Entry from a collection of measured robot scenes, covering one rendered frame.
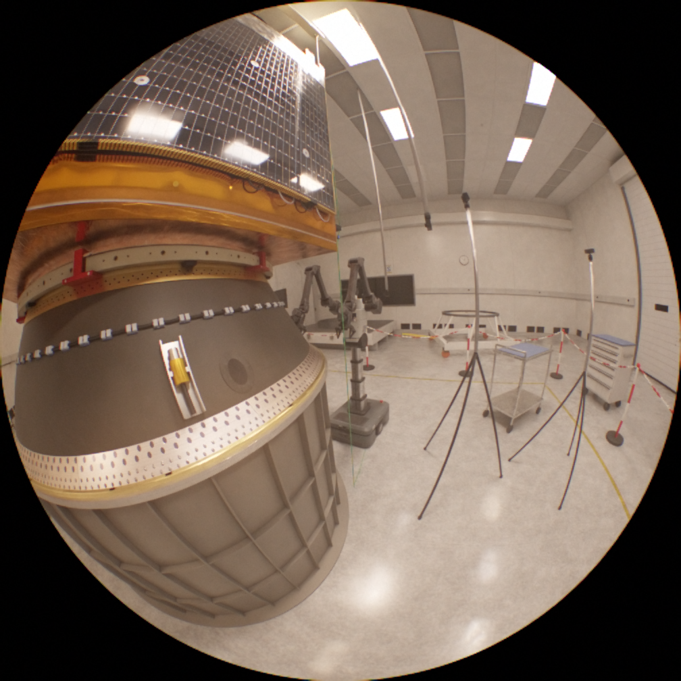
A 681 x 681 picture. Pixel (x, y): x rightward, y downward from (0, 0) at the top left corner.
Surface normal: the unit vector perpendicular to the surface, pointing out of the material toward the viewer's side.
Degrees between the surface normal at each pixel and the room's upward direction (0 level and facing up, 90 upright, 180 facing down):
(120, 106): 90
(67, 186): 96
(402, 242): 90
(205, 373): 62
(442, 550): 0
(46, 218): 90
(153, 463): 43
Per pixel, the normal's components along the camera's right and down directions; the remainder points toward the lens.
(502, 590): -0.07, -0.98
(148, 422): 0.62, -0.39
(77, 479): 0.32, -0.63
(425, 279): -0.46, 0.21
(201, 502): 0.75, 0.07
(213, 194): 0.88, 0.14
